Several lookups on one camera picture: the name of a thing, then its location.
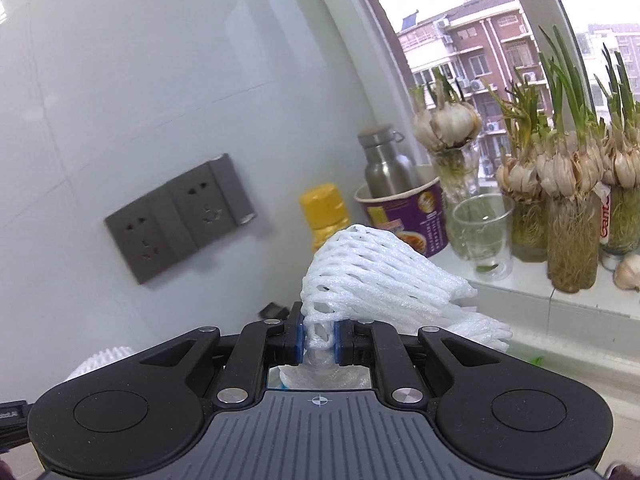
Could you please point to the stainless steel thermos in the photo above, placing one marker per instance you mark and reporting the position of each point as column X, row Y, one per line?
column 385, row 165

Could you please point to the purple paper bowl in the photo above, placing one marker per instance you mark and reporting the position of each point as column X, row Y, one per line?
column 410, row 220

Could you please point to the sprouting garlic in glass jar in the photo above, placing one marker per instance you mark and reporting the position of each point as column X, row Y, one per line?
column 570, row 240
column 525, row 180
column 450, row 125

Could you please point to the loose garlic bulb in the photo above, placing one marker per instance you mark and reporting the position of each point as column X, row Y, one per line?
column 627, row 270

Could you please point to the clear plastic cup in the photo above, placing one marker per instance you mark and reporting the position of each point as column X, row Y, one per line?
column 480, row 240

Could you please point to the person's maroon clothing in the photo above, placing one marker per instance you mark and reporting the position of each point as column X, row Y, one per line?
column 625, row 474

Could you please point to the yellow capped bottle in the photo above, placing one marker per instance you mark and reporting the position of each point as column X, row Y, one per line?
column 322, row 210

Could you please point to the grey wall socket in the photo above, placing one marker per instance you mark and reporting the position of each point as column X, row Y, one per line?
column 140, row 240
column 205, row 205

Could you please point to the white foam fruit net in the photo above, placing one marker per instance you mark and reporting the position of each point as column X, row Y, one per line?
column 100, row 360
column 380, row 270

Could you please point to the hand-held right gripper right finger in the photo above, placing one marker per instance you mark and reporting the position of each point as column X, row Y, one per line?
column 338, row 347

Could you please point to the white window frame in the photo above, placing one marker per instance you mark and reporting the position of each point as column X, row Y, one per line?
column 360, row 60

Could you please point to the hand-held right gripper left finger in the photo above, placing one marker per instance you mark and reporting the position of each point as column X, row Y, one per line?
column 299, row 347

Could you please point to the sprouting garlic in labelled bottle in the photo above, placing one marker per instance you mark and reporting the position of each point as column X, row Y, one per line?
column 622, row 210

